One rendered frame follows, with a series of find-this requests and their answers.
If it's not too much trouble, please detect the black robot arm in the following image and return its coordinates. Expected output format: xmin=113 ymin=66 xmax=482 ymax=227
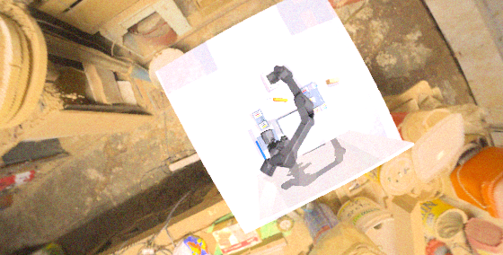
xmin=260 ymin=66 xmax=315 ymax=177

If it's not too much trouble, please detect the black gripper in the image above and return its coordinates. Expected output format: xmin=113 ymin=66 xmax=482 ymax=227
xmin=260 ymin=129 xmax=277 ymax=150

